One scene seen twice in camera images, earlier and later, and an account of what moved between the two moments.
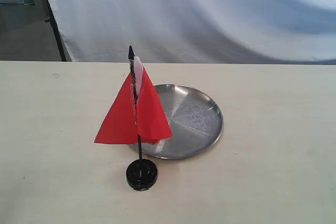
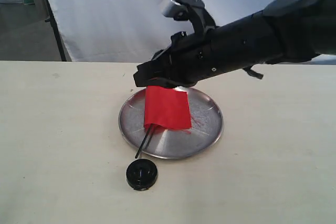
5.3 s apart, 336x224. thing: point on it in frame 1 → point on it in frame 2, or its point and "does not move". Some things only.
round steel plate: [194, 119] does not move
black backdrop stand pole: [52, 18] does not move
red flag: [138, 117] → [165, 108]
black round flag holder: [142, 174] does not move
